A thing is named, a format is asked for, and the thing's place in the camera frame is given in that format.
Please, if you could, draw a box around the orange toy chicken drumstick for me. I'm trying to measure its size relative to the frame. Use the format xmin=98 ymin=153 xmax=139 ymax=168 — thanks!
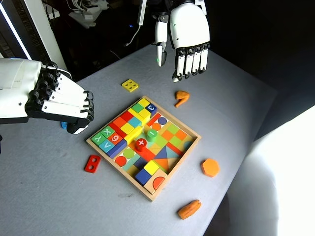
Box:
xmin=174 ymin=90 xmax=190 ymax=108

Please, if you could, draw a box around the red two-hole block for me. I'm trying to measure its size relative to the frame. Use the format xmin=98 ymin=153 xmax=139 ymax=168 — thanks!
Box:
xmin=84 ymin=154 xmax=101 ymax=174

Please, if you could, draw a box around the green cylinder block minus sign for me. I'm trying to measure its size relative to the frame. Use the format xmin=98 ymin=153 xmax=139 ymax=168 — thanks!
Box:
xmin=146 ymin=129 xmax=158 ymax=143

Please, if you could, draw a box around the grey table cloth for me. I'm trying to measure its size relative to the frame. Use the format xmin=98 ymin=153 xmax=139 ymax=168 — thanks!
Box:
xmin=0 ymin=43 xmax=279 ymax=236

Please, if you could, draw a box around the white background device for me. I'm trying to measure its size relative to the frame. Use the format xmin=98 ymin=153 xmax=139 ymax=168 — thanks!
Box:
xmin=67 ymin=0 xmax=110 ymax=29

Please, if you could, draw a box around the white cable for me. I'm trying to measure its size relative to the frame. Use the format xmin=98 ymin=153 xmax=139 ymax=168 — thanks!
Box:
xmin=125 ymin=24 xmax=143 ymax=47

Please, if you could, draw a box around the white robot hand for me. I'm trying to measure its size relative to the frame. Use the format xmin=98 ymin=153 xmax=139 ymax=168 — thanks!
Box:
xmin=0 ymin=58 xmax=95 ymax=135
xmin=151 ymin=2 xmax=211 ymax=83

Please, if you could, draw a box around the white frame post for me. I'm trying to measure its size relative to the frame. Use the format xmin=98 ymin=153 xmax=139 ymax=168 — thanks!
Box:
xmin=23 ymin=0 xmax=68 ymax=72

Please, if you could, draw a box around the yellow four-hole block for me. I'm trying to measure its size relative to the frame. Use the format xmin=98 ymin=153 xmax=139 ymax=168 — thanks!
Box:
xmin=121 ymin=79 xmax=139 ymax=93

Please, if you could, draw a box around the white LED light strip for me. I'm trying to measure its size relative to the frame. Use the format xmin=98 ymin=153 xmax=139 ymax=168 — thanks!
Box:
xmin=0 ymin=2 xmax=32 ymax=61

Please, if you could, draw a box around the orange oblong toy food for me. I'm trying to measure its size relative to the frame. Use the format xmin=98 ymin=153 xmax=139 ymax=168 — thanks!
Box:
xmin=177 ymin=199 xmax=202 ymax=220

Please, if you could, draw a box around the red cylinder block plus sign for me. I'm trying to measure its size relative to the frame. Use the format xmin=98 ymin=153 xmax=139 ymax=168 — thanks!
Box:
xmin=134 ymin=138 xmax=148 ymax=152

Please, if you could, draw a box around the orange hexagon block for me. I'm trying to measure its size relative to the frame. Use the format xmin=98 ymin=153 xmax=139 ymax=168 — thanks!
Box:
xmin=200 ymin=158 xmax=221 ymax=178

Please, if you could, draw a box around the white power strip bar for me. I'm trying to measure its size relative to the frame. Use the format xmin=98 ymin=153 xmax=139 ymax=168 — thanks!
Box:
xmin=138 ymin=0 xmax=148 ymax=26

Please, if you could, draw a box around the wooden puzzle tray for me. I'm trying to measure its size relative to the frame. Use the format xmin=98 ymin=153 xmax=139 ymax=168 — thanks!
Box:
xmin=86 ymin=95 xmax=202 ymax=203

